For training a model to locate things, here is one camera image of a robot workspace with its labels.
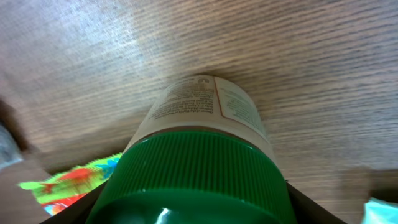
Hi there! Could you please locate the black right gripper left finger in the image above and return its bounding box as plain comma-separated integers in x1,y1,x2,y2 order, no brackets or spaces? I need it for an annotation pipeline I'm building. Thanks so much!
40,182,107,224

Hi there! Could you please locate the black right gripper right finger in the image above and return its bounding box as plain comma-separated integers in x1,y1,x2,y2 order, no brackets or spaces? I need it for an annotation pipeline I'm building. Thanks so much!
286,182,346,224

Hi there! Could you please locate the green Haribo gummy bag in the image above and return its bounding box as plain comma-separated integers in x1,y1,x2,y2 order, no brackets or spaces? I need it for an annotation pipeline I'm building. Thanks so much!
19,153,122,216

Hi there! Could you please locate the teal tissue packet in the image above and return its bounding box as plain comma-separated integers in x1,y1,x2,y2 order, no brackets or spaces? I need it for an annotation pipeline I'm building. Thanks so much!
361,198,398,224

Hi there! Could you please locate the green lid jar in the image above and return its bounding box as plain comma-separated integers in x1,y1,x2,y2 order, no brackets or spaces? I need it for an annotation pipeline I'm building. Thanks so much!
87,75,297,223

